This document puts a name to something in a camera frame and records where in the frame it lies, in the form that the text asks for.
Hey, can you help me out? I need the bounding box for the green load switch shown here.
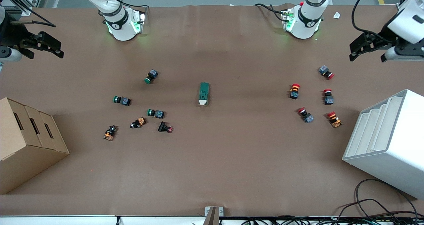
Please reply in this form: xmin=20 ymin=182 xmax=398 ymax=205
xmin=198 ymin=82 xmax=210 ymax=107

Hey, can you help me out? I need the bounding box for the red mushroom button blue block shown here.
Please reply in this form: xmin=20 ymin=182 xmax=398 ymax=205
xmin=319 ymin=65 xmax=335 ymax=80
xmin=297 ymin=107 xmax=314 ymax=123
xmin=323 ymin=89 xmax=335 ymax=105

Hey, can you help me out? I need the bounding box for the red button orange block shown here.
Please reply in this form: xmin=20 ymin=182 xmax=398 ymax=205
xmin=327 ymin=111 xmax=343 ymax=128

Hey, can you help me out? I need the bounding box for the red button orange striped collar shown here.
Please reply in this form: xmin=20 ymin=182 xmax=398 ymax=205
xmin=289 ymin=83 xmax=301 ymax=100

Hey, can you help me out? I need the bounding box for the green push button blue block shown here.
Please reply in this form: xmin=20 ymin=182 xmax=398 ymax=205
xmin=144 ymin=69 xmax=158 ymax=84
xmin=113 ymin=95 xmax=132 ymax=106
xmin=147 ymin=108 xmax=165 ymax=119

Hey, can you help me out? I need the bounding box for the black button orange block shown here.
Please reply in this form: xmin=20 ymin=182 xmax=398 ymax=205
xmin=103 ymin=125 xmax=118 ymax=141
xmin=130 ymin=117 xmax=147 ymax=129

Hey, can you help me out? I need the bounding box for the white plastic divided bin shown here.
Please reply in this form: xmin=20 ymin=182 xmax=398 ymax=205
xmin=342 ymin=89 xmax=424 ymax=200

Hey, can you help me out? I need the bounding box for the brown cardboard box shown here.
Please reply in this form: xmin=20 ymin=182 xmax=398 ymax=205
xmin=0 ymin=97 xmax=70 ymax=195

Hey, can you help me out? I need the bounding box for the brown paper table cover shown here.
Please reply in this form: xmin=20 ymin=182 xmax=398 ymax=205
xmin=0 ymin=3 xmax=424 ymax=217

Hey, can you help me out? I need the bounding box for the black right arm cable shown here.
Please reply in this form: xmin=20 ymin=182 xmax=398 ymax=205
xmin=0 ymin=0 xmax=57 ymax=28

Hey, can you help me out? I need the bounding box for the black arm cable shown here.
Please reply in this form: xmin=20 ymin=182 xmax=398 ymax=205
xmin=351 ymin=0 xmax=403 ymax=35
xmin=0 ymin=0 xmax=57 ymax=28

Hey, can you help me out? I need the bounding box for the aluminium frame strut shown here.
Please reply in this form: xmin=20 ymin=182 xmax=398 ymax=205
xmin=0 ymin=0 xmax=45 ymax=16

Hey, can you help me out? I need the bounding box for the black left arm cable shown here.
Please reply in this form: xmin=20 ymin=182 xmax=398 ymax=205
xmin=351 ymin=0 xmax=403 ymax=35

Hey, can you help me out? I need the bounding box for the black base cable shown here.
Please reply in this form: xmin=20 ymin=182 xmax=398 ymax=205
xmin=254 ymin=3 xmax=287 ymax=15

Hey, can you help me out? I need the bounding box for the black switch with red end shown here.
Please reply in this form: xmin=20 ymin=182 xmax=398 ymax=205
xmin=158 ymin=121 xmax=174 ymax=133

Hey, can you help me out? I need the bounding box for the black looped floor cable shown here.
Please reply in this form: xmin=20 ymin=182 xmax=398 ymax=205
xmin=354 ymin=179 xmax=418 ymax=219

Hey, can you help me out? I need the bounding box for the white table edge rail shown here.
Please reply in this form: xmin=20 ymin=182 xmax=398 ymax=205
xmin=0 ymin=215 xmax=206 ymax=225

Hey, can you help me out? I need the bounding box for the black cable bundle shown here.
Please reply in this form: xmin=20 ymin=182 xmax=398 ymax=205
xmin=240 ymin=212 xmax=424 ymax=225

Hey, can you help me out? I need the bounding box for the grey metal bracket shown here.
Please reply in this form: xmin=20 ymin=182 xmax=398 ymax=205
xmin=205 ymin=206 xmax=224 ymax=225

